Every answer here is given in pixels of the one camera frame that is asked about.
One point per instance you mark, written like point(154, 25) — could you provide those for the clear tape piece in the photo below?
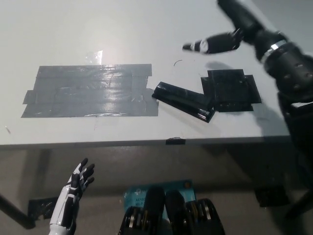
point(94, 57)

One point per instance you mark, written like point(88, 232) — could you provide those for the small black tape strip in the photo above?
point(175, 141)

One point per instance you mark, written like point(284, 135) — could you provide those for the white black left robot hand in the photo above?
point(67, 203)

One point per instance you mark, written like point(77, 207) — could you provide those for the teal router box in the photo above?
point(188, 187)

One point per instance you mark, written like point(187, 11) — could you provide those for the black floor tape patch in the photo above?
point(272, 197)
point(42, 208)

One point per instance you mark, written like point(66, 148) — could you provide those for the black table leg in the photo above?
point(14, 211)
point(299, 204)

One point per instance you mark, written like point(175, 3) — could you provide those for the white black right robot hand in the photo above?
point(247, 22)

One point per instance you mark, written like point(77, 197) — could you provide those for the grey duct tape patch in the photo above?
point(91, 94)

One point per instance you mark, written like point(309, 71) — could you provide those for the black stapler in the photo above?
point(183, 101)

